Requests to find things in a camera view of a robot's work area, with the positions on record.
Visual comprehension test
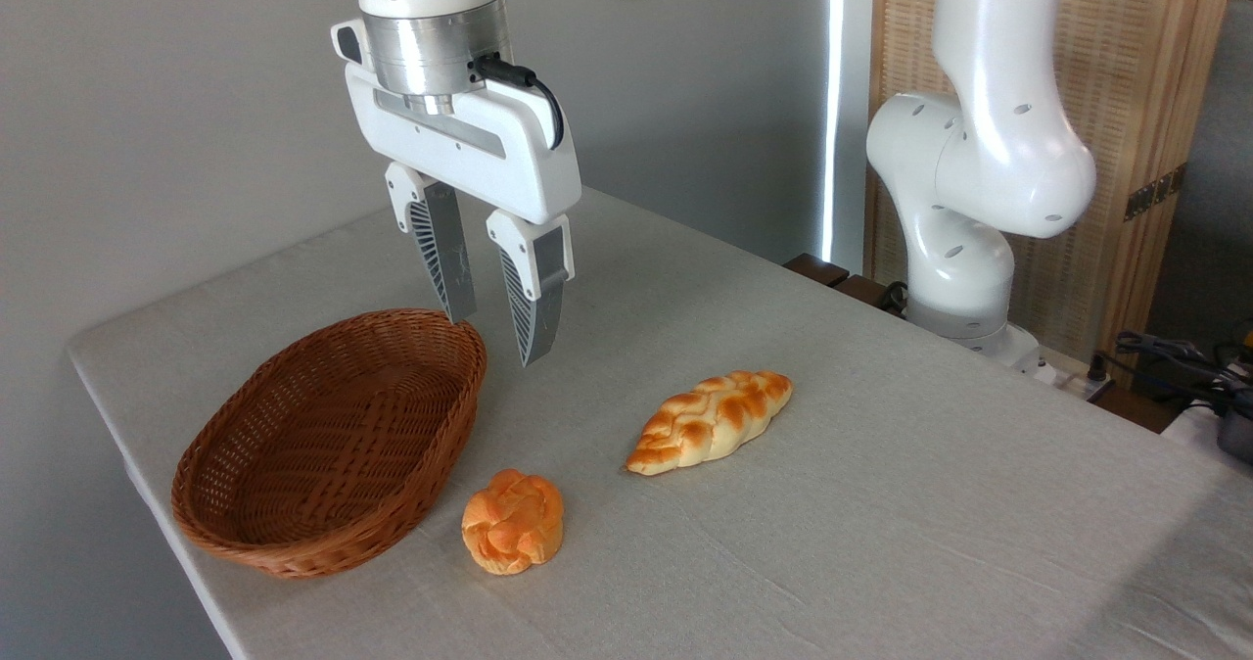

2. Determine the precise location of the long braided bread loaf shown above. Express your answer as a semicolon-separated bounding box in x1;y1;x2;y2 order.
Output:
626;370;794;477

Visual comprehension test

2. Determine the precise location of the brown woven wicker basket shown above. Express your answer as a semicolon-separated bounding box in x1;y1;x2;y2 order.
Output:
171;308;488;581

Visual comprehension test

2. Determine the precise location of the round knotted bread roll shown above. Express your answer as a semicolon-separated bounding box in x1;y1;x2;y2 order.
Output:
461;469;566;577

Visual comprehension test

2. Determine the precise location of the wooden folding screen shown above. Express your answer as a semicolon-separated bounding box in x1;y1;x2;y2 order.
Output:
866;0;1240;389

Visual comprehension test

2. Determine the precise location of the black cable bundle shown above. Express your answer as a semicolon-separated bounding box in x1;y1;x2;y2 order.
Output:
1089;331;1253;408

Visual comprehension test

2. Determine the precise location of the white power strip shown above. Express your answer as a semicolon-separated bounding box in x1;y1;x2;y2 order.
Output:
1038;356;1117;399

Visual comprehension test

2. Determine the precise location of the dark brown wooden board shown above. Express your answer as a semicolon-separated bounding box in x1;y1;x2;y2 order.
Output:
783;253;909;316

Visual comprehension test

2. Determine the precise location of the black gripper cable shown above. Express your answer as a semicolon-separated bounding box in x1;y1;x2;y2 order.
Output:
473;53;567;151

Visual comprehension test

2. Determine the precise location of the dark metal screen hinge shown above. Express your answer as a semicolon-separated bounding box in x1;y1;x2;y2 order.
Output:
1124;164;1188;222

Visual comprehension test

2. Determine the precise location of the light grey tablecloth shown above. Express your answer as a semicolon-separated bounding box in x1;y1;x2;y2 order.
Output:
67;185;1253;660

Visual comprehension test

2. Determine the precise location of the white vertical light strip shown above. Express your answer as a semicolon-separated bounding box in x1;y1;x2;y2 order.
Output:
820;0;874;271

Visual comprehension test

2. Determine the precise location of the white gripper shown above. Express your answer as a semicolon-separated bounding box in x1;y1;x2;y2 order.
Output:
331;18;582;368

